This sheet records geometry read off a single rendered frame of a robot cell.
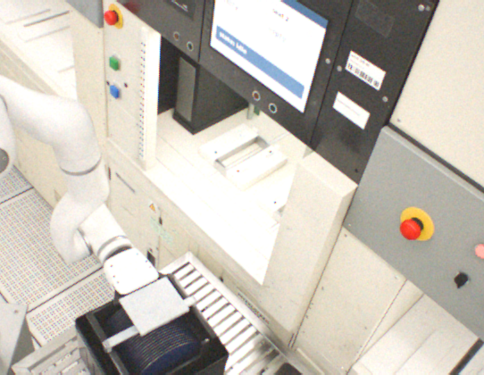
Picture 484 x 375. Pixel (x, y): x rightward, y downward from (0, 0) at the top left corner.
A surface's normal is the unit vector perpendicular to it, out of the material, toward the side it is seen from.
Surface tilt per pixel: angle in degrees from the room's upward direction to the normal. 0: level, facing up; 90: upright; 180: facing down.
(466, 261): 90
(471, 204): 90
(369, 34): 90
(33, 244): 0
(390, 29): 90
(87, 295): 0
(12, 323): 0
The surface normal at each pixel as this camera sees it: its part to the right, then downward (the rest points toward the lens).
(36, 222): 0.13, -0.67
